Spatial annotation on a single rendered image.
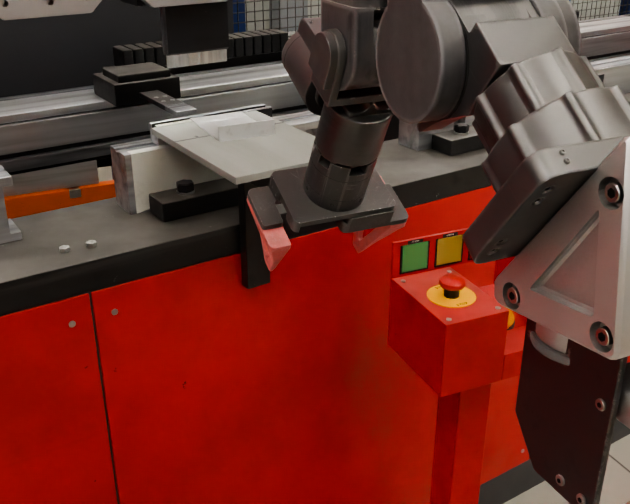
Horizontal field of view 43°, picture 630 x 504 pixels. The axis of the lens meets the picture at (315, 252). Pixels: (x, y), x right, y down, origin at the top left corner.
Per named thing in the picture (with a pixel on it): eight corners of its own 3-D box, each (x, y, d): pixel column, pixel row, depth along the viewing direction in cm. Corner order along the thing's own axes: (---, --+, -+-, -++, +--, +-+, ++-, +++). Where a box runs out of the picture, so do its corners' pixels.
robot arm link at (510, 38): (512, 86, 42) (591, 77, 44) (436, -49, 46) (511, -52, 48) (445, 184, 50) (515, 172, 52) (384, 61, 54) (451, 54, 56)
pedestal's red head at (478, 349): (440, 398, 114) (449, 286, 107) (387, 344, 127) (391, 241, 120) (552, 366, 121) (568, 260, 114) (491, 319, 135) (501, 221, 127)
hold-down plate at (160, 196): (164, 223, 117) (162, 204, 116) (149, 211, 121) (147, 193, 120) (331, 184, 132) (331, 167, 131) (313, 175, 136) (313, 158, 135)
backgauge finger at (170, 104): (151, 128, 123) (149, 96, 121) (94, 94, 143) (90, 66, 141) (220, 116, 129) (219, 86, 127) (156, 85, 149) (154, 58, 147)
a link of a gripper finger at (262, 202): (236, 244, 79) (248, 178, 72) (301, 232, 82) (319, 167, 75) (259, 297, 76) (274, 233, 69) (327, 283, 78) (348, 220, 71)
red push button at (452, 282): (446, 308, 115) (448, 286, 113) (432, 296, 118) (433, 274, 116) (470, 303, 116) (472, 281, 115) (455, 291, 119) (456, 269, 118)
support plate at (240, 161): (235, 185, 99) (235, 177, 98) (151, 134, 119) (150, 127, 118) (353, 159, 108) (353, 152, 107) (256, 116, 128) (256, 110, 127)
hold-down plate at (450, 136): (450, 156, 146) (451, 140, 144) (430, 149, 150) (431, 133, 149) (561, 130, 161) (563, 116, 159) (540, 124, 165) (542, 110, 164)
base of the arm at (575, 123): (545, 177, 37) (729, 144, 41) (472, 46, 40) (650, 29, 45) (468, 266, 44) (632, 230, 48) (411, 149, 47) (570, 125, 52)
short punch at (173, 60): (169, 69, 117) (164, 3, 113) (164, 67, 119) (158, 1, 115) (229, 62, 122) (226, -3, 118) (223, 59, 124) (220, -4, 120)
